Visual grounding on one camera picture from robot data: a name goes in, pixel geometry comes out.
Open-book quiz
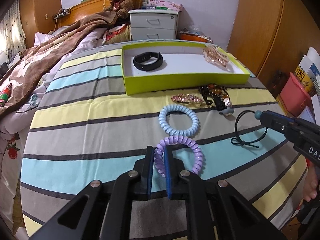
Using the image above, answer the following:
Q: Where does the pink plastic bin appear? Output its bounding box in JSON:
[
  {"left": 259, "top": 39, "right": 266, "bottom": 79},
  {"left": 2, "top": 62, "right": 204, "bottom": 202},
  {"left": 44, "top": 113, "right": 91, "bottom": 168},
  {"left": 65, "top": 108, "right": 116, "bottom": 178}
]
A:
[{"left": 280, "top": 73, "right": 312, "bottom": 116}]

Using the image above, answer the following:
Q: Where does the brown blanket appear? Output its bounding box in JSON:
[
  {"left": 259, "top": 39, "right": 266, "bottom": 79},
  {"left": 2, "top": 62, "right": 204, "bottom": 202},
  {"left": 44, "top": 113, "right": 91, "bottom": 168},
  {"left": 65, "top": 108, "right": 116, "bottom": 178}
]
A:
[{"left": 1, "top": 11, "right": 117, "bottom": 119}]

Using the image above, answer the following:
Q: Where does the brown teddy bear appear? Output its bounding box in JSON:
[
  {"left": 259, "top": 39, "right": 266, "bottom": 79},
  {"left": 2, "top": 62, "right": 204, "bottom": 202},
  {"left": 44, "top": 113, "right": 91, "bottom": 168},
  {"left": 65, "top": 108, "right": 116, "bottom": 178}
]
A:
[{"left": 104, "top": 0, "right": 134, "bottom": 19}]

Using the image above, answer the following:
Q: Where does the dark beaded bracelet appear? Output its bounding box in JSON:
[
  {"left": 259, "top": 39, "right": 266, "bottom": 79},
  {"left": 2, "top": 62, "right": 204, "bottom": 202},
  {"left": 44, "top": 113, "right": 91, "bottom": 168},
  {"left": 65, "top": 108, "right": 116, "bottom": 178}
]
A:
[{"left": 198, "top": 83, "right": 232, "bottom": 111}]

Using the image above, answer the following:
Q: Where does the pink floral box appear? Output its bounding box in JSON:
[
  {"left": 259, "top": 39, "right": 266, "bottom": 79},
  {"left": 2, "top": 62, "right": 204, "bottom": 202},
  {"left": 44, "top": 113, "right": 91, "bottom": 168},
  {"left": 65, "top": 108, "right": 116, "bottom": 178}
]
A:
[{"left": 141, "top": 0, "right": 183, "bottom": 11}]

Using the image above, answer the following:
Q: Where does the yellow pillow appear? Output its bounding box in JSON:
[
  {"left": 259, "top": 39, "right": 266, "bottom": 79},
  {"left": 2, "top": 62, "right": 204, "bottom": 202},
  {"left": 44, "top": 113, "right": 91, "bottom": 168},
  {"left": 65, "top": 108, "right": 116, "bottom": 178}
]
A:
[{"left": 102, "top": 24, "right": 131, "bottom": 45}]

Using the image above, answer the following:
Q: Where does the patterned curtain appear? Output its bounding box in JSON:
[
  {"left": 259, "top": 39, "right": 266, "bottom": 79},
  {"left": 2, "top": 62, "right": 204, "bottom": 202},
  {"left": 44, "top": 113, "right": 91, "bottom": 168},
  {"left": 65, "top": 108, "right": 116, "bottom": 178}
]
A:
[{"left": 1, "top": 0, "right": 26, "bottom": 63}]

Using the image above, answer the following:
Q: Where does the purple spiral hair tie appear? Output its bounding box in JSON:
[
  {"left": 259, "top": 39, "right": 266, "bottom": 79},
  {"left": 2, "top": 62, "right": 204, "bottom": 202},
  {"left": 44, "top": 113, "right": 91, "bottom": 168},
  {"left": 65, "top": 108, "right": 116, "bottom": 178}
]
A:
[{"left": 153, "top": 135, "right": 204, "bottom": 178}]

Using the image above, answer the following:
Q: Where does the grey drawer nightstand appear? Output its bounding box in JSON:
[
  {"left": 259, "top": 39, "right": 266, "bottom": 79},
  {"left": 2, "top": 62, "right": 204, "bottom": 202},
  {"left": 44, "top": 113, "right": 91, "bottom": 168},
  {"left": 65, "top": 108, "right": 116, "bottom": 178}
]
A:
[{"left": 129, "top": 9, "right": 180, "bottom": 41}]

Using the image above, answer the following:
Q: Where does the wooden corner cabinet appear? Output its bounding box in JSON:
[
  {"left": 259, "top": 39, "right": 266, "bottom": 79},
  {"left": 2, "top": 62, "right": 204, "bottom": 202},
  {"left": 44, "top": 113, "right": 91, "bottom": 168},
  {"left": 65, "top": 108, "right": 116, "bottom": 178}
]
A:
[{"left": 19, "top": 0, "right": 61, "bottom": 48}]

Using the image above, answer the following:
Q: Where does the yellow printed box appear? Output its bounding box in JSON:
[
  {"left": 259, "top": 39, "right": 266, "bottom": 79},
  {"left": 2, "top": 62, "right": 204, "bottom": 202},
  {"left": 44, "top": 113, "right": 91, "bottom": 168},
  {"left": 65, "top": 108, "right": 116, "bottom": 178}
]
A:
[{"left": 294, "top": 66, "right": 314, "bottom": 93}]

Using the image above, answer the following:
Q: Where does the pink rhinestone hair clip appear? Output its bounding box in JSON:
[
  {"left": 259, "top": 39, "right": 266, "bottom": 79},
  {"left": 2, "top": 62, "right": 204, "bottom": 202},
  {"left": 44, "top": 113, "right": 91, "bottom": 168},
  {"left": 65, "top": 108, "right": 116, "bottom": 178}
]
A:
[{"left": 171, "top": 93, "right": 203, "bottom": 105}]

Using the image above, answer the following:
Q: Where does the black elastic hair tie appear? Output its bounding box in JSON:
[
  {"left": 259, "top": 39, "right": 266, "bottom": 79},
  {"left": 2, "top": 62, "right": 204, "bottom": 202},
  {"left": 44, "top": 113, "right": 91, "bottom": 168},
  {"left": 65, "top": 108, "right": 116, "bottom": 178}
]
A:
[{"left": 230, "top": 109, "right": 269, "bottom": 149}]

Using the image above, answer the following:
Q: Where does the orange basket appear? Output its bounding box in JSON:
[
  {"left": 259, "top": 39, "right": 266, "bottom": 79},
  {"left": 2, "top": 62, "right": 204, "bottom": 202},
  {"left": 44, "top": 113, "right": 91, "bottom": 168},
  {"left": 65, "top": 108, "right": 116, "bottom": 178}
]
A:
[{"left": 178, "top": 29, "right": 213, "bottom": 43}]

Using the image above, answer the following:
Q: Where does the wooden headboard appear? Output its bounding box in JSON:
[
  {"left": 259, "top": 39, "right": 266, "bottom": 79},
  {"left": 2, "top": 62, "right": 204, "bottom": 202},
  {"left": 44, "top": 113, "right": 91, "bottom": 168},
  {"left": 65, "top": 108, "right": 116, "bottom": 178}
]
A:
[{"left": 57, "top": 0, "right": 142, "bottom": 28}]

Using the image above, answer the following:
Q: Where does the beige hair claw clip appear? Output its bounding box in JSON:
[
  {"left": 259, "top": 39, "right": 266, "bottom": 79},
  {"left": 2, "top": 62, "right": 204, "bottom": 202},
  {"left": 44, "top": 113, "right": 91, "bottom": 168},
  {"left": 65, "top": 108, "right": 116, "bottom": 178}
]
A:
[{"left": 203, "top": 46, "right": 229, "bottom": 68}]

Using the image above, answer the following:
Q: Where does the wooden wardrobe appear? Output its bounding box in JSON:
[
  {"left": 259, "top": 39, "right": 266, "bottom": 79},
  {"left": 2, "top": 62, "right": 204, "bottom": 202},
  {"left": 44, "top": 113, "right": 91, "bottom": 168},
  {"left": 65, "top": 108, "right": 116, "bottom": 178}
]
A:
[{"left": 227, "top": 0, "right": 319, "bottom": 95}]

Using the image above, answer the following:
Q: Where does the striped tablecloth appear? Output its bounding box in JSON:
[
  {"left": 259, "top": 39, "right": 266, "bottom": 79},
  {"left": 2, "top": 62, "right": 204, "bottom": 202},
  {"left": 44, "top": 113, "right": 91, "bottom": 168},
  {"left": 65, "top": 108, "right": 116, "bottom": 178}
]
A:
[{"left": 21, "top": 43, "right": 307, "bottom": 235}]

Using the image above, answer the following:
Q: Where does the person's right hand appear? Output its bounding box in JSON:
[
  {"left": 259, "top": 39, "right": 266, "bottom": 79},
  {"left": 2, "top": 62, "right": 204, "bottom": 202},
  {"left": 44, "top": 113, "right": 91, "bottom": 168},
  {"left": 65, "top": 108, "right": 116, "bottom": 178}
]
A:
[{"left": 303, "top": 163, "right": 318, "bottom": 202}]

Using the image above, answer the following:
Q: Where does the lime green shallow box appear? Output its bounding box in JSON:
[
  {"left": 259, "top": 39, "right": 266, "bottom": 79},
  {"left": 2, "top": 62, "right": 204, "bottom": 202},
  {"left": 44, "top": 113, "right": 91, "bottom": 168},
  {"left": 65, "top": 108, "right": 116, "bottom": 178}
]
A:
[{"left": 121, "top": 40, "right": 250, "bottom": 95}]

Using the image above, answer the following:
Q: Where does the black bow hair tie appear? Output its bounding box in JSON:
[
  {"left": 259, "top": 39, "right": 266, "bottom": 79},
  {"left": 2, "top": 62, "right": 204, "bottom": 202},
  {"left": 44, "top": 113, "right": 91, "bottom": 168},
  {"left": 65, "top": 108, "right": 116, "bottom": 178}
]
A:
[{"left": 218, "top": 106, "right": 235, "bottom": 117}]

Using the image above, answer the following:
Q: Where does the light blue spiral hair tie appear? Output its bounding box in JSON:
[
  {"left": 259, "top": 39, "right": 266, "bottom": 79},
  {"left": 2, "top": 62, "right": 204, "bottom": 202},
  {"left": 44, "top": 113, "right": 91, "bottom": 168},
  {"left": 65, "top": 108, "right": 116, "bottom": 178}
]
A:
[{"left": 158, "top": 104, "right": 200, "bottom": 138}]

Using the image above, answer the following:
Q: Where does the black fitness band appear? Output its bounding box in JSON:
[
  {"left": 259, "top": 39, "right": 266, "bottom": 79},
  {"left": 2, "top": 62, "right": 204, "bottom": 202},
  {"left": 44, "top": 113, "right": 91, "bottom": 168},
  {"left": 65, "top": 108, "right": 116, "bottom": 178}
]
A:
[{"left": 133, "top": 51, "right": 163, "bottom": 72}]

